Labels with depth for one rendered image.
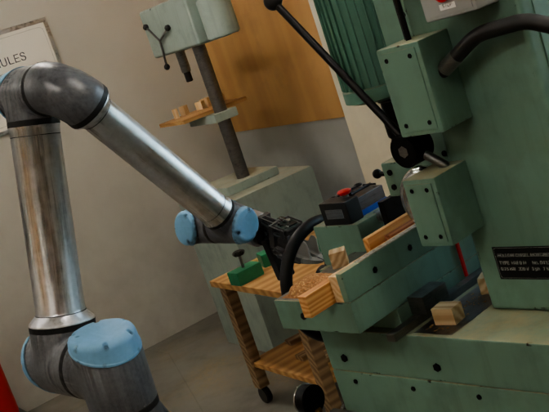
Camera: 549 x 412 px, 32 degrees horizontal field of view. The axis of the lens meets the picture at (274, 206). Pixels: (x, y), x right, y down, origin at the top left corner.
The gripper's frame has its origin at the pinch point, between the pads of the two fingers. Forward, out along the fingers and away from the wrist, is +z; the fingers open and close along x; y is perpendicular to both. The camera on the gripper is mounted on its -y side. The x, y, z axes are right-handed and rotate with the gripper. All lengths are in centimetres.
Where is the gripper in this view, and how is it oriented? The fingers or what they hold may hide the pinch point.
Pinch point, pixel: (319, 261)
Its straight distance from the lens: 234.6
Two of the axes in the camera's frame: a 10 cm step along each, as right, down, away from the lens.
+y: -0.8, -8.9, -4.5
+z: 7.1, 2.7, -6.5
